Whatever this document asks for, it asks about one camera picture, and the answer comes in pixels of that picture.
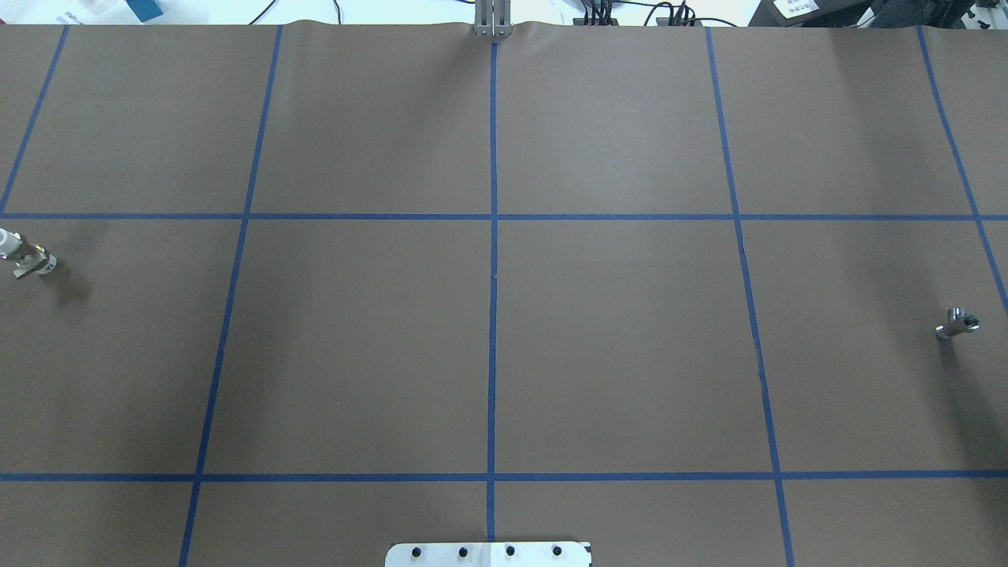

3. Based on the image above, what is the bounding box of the aluminium frame post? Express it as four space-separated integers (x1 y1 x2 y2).
472 0 513 39

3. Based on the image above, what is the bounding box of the grey metal pipe fitting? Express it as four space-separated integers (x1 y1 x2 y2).
935 306 980 340

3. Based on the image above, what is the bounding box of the black power strip with plugs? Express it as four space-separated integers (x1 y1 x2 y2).
565 1 698 26

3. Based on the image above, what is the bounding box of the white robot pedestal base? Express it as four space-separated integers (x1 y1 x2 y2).
384 541 593 566

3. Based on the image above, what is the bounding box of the teal box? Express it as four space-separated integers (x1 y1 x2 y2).
125 0 165 23

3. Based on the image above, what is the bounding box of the white PPR valve with brass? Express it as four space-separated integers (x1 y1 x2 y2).
1 228 58 280

